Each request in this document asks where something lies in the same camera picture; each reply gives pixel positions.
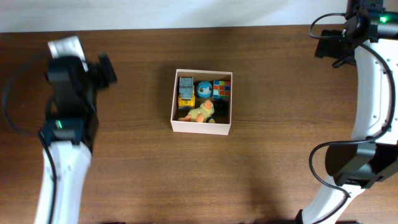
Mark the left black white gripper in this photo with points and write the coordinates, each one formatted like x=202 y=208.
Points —
x=107 y=74

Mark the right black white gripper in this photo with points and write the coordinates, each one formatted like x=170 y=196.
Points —
x=325 y=47

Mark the yellow grey toy dump truck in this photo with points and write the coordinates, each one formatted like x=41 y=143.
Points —
x=186 y=93

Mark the blue round toy capsule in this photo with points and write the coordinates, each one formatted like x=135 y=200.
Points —
x=204 y=89

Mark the yellow plush duck toy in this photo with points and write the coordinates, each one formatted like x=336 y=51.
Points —
x=202 y=114

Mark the colourful puzzle cube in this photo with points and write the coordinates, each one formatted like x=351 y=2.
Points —
x=221 y=90

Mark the black round lid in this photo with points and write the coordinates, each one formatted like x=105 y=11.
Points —
x=221 y=107

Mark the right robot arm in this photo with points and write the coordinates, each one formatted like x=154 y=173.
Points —
x=368 y=41

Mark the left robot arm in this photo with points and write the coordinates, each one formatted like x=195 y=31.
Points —
x=70 y=127

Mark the white cardboard box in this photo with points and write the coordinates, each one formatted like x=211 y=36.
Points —
x=222 y=122

